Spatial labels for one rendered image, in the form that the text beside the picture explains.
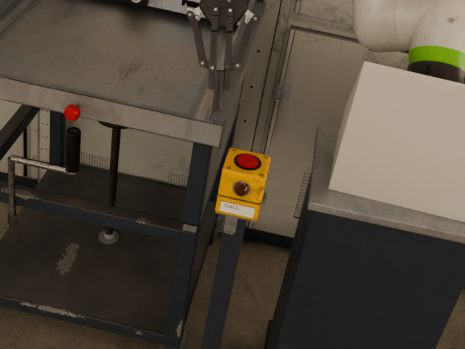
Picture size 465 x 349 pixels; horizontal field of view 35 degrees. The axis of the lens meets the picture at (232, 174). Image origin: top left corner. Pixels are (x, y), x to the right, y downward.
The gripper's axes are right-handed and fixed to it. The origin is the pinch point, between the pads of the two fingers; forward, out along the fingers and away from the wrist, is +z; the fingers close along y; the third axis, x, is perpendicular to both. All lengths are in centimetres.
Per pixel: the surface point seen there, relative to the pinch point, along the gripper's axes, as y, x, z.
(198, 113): -4.5, 20.4, 6.4
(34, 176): -66, 118, 41
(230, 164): 2.8, -2.9, 12.8
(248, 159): 6.0, -1.6, 11.9
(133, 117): -18.2, 20.9, 8.0
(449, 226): 48, 16, 26
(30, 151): -66, 114, 32
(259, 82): 9, 90, 3
